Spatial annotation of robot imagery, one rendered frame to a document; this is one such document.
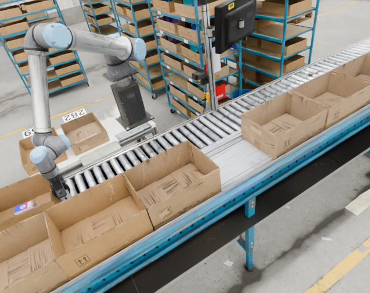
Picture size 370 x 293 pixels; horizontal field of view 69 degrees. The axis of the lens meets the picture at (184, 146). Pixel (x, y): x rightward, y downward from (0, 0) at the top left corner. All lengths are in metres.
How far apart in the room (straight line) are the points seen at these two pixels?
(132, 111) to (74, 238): 1.16
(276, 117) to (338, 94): 0.51
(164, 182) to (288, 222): 1.25
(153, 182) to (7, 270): 0.76
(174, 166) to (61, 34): 0.88
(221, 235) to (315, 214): 1.13
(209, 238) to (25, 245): 0.91
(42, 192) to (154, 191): 0.81
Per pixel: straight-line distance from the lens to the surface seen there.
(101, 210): 1.50
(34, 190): 1.96
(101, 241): 1.21
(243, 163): 1.55
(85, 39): 1.66
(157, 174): 1.50
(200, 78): 2.13
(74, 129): 2.50
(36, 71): 1.67
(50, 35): 1.53
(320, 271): 2.24
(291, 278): 2.17
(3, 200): 2.01
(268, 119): 1.85
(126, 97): 2.17
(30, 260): 1.49
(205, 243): 1.55
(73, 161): 2.14
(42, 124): 1.70
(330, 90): 2.22
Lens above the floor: 1.94
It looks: 38 degrees down
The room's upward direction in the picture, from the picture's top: 11 degrees counter-clockwise
